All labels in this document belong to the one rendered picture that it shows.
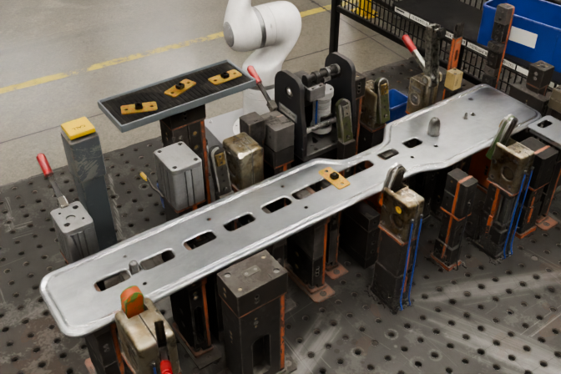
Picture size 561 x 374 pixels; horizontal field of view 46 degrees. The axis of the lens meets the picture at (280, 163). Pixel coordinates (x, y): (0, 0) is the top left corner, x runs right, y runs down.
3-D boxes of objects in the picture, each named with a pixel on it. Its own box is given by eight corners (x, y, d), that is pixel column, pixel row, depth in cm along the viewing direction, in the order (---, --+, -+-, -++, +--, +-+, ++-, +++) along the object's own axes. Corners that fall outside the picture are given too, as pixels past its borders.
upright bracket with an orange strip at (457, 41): (433, 167, 214) (457, 24, 184) (430, 165, 215) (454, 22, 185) (439, 164, 215) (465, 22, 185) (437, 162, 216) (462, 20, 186)
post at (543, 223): (544, 232, 189) (571, 150, 172) (513, 211, 196) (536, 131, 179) (558, 223, 192) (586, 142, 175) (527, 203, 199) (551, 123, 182)
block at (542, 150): (519, 243, 185) (543, 164, 169) (488, 221, 193) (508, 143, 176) (541, 229, 190) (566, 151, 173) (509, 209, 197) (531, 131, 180)
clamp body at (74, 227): (88, 350, 156) (58, 239, 135) (72, 320, 164) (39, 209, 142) (126, 331, 161) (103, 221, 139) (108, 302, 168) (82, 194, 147)
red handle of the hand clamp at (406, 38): (429, 80, 185) (400, 35, 189) (426, 84, 187) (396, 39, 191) (440, 76, 187) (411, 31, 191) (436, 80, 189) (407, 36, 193)
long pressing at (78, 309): (73, 354, 121) (71, 349, 120) (32, 280, 135) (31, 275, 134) (547, 118, 184) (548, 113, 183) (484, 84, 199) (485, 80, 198)
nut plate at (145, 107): (121, 115, 154) (120, 110, 153) (120, 107, 157) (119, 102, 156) (158, 110, 156) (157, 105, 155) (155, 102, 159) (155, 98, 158)
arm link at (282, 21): (235, 76, 203) (231, 3, 189) (286, 62, 211) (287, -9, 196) (253, 93, 195) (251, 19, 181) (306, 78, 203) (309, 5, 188)
